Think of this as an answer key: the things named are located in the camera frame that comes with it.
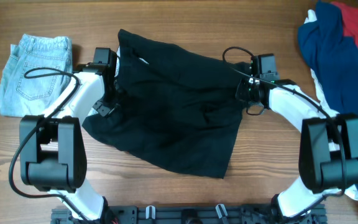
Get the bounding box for navy blue garment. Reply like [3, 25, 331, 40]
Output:
[298, 1, 358, 189]

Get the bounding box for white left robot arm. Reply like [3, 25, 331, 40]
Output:
[9, 62, 119, 223]

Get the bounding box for white garment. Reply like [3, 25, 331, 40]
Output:
[304, 9, 358, 201]

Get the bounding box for black t-shirt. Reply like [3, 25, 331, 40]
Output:
[83, 30, 249, 178]

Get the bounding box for folded light blue jeans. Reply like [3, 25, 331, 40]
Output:
[0, 34, 73, 117]

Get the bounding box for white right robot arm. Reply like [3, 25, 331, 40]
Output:
[235, 78, 358, 223]

